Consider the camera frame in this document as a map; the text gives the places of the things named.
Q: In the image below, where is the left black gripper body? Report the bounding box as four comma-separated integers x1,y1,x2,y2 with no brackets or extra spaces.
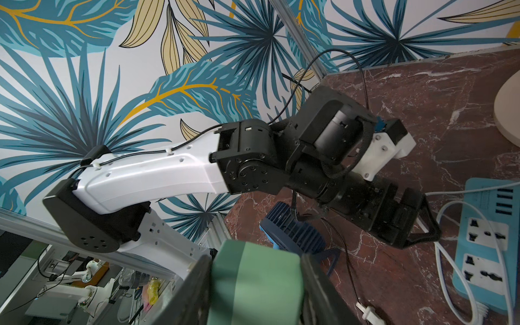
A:
318,175,425,249

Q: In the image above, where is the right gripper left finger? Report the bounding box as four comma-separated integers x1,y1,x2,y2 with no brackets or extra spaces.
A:
151,255,213,324

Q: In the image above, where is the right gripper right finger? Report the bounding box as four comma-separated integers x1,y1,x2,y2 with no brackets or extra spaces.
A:
300,255,361,325

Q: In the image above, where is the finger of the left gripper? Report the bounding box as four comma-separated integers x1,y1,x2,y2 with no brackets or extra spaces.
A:
402,194,441,248

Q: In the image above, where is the teal white power strip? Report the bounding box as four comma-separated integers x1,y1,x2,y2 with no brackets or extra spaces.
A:
455,178,519,314

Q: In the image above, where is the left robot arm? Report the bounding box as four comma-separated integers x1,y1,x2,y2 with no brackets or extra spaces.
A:
43,86,441,278

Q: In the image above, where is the dark blue handheld fan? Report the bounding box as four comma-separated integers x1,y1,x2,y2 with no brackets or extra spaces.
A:
259,202,341,276

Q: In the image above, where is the beige desk fan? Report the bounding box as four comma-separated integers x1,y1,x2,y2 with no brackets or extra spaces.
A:
494,70,520,147

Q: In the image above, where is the black thin cable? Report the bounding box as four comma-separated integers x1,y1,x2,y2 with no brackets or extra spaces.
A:
320,217,362,310

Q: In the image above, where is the white power strip cable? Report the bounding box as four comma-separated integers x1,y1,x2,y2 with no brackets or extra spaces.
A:
424,187,520,325

